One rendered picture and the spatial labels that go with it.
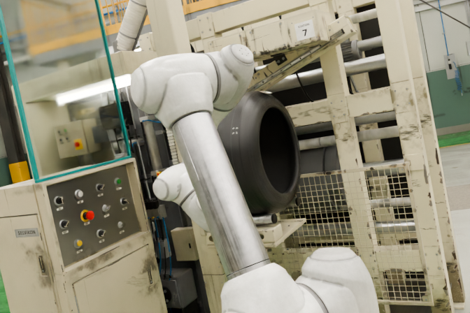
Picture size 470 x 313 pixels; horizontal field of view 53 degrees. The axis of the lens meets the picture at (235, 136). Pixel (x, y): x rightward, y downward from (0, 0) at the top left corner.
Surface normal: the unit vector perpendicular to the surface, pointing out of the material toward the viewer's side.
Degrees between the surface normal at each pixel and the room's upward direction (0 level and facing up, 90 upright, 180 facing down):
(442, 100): 90
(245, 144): 79
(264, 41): 90
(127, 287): 90
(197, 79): 74
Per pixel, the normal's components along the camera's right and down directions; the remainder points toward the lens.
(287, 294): 0.44, -0.53
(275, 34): -0.48, 0.14
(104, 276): 0.85, -0.15
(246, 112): 0.22, -0.55
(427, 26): -0.25, 0.10
